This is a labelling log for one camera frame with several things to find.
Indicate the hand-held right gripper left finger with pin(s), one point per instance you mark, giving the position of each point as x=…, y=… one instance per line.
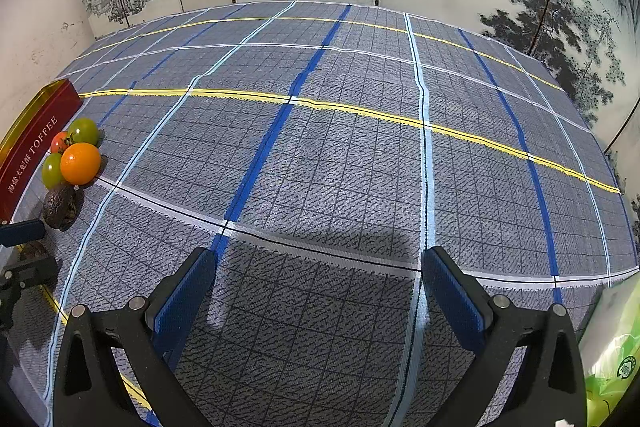
x=180, y=307

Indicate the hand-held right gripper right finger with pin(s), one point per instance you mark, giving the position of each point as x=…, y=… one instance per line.
x=455, y=302

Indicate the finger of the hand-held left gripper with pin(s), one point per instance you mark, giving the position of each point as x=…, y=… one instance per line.
x=22, y=232
x=30, y=272

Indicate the wrinkled dark passion fruit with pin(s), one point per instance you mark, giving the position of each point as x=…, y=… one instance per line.
x=34, y=251
x=60, y=207

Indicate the green tomato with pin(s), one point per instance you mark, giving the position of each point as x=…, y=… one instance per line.
x=50, y=172
x=85, y=129

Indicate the red tin box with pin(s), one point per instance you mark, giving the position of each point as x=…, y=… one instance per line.
x=35, y=147

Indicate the small orange tomato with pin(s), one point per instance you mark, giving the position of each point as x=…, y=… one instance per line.
x=80, y=163

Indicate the red tomato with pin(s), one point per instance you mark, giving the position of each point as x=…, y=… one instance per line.
x=57, y=142

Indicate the green white plastic packet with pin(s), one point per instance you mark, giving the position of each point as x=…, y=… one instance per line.
x=615, y=367

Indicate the blue plaid tablecloth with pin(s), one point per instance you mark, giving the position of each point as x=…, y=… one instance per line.
x=325, y=157

